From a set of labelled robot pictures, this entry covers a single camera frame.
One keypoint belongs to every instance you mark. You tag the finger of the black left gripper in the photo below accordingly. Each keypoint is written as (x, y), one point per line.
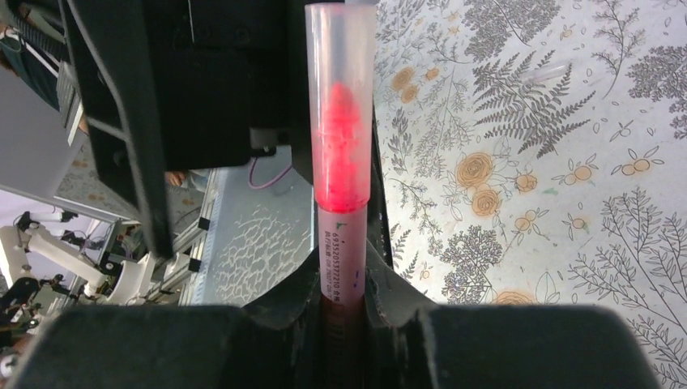
(176, 85)

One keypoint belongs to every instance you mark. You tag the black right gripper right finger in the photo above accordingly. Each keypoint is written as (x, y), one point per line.
(417, 343)

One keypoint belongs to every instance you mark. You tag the floral patterned mat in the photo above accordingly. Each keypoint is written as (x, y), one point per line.
(570, 191)

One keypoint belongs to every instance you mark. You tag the pink pen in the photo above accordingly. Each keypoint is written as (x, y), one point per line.
(342, 257)

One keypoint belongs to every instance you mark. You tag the clear pen cap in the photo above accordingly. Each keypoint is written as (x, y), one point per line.
(545, 73)

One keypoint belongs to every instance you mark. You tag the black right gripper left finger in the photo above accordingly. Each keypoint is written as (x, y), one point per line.
(270, 343)

